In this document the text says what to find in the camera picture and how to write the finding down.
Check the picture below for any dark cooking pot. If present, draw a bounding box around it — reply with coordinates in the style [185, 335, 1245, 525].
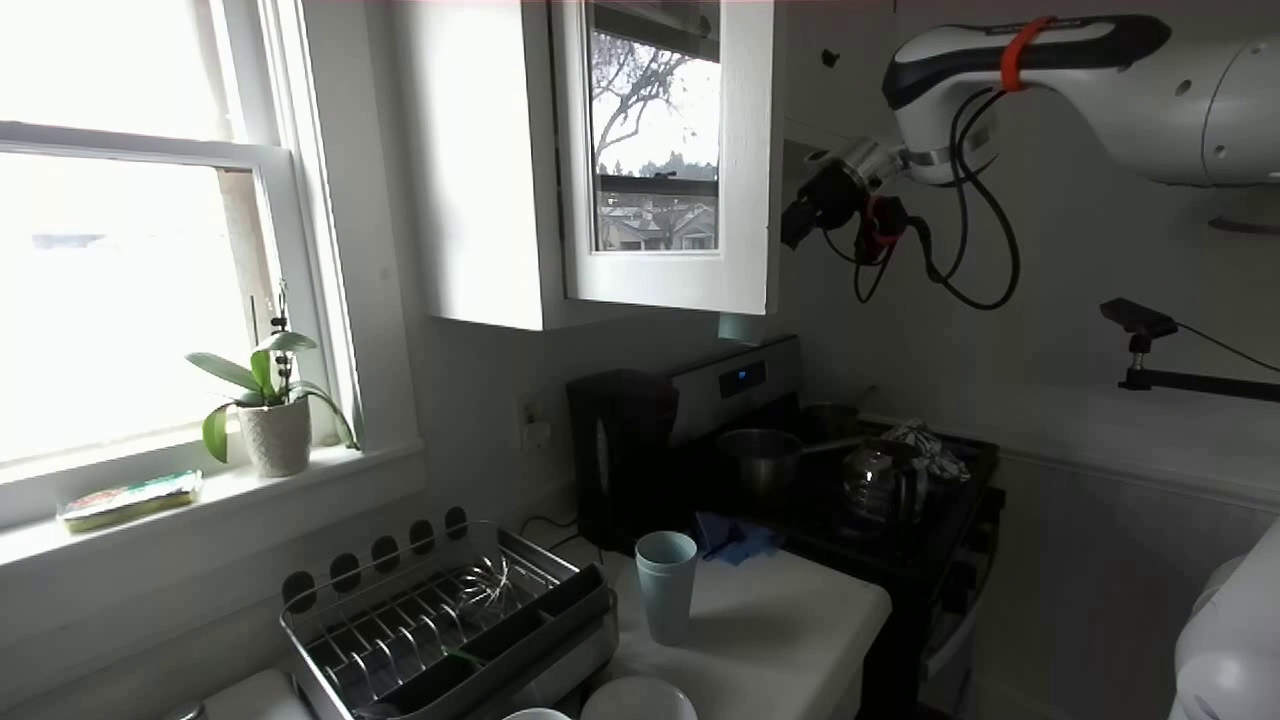
[716, 427, 799, 505]

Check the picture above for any metal dish rack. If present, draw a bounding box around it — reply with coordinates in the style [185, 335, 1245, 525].
[278, 527, 619, 720]

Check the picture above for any blue cloth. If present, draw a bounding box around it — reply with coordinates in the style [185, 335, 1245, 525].
[695, 512, 776, 566]

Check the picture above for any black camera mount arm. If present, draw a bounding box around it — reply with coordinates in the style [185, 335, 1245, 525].
[1095, 296, 1280, 406]

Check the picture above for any black gas stove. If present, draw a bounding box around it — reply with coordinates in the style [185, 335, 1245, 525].
[671, 341, 1002, 720]

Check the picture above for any window frame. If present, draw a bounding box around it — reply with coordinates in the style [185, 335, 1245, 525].
[0, 0, 417, 553]

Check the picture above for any light blue cup on counter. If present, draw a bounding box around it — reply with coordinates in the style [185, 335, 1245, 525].
[635, 532, 701, 643]

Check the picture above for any green sponge on sill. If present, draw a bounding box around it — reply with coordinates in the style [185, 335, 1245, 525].
[61, 472, 199, 532]

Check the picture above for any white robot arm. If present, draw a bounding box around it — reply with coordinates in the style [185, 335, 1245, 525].
[780, 17, 1280, 250]

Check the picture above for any white wall cabinet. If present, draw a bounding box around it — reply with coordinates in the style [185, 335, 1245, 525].
[390, 0, 562, 332]

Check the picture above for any black electric kettle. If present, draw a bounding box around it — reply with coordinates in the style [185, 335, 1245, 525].
[569, 372, 679, 553]

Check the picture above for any white wall outlet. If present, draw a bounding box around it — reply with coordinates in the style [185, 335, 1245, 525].
[515, 401, 551, 451]

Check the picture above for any white glass cabinet door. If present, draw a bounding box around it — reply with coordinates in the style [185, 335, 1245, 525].
[557, 0, 780, 318]

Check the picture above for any potted orchid plant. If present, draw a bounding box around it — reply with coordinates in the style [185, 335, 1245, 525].
[189, 307, 354, 475]

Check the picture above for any white bowl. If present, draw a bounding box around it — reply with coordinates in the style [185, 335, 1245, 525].
[580, 676, 695, 720]

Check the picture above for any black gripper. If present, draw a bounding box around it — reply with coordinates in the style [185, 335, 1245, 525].
[780, 160, 906, 265]

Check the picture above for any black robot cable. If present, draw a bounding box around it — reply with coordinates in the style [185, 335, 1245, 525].
[817, 86, 1022, 318]

